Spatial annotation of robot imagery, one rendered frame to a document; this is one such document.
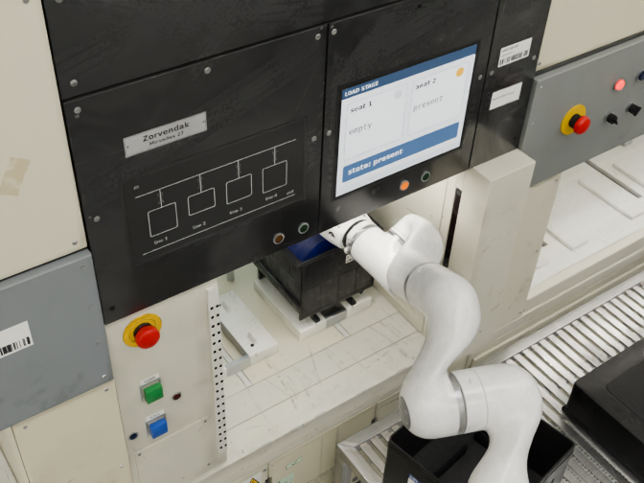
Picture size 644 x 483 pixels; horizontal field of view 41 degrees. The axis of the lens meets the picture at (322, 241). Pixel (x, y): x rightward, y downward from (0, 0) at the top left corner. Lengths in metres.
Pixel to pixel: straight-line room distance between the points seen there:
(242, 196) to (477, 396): 0.48
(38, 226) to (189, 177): 0.22
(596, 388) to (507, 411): 0.70
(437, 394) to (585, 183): 1.36
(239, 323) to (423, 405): 0.77
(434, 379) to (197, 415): 0.50
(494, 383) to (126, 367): 0.59
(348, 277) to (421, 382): 0.67
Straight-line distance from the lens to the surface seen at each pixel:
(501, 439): 1.41
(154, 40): 1.14
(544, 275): 2.30
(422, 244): 1.65
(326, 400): 1.94
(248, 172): 1.33
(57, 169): 1.17
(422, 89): 1.48
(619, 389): 2.11
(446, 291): 1.41
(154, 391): 1.52
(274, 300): 2.09
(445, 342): 1.39
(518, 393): 1.41
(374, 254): 1.75
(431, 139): 1.56
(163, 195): 1.27
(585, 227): 2.48
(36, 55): 1.08
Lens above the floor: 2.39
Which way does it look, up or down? 42 degrees down
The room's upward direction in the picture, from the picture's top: 3 degrees clockwise
